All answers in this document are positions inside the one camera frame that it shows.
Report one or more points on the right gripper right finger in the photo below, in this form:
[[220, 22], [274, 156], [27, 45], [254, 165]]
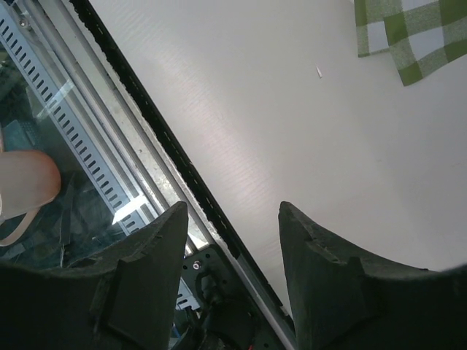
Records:
[[344, 297]]

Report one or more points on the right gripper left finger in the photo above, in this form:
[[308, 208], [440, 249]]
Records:
[[122, 297]]

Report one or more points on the green white checkered cloth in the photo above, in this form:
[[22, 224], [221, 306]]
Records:
[[421, 36]]

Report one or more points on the pink bowl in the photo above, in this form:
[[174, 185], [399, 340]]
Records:
[[30, 179]]

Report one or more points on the small white scrap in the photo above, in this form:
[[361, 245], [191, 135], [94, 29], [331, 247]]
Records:
[[319, 73]]

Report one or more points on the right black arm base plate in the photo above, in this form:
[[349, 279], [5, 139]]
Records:
[[214, 310]]

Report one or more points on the aluminium frame rail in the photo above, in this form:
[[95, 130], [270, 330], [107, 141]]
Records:
[[84, 46]]

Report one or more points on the perforated grey cable tray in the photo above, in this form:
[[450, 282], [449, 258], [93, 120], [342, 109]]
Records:
[[100, 202]]

